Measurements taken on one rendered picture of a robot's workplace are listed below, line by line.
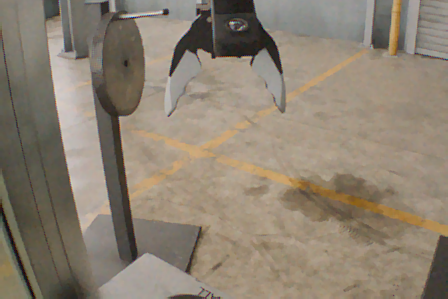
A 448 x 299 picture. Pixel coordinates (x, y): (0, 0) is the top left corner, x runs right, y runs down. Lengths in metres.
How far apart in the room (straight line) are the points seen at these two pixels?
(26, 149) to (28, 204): 0.03
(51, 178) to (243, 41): 0.23
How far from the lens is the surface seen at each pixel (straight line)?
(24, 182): 0.24
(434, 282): 0.55
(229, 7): 0.42
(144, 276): 0.30
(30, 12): 0.22
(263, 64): 0.49
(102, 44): 1.12
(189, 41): 0.47
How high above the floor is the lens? 1.10
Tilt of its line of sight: 25 degrees down
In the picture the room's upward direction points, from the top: straight up
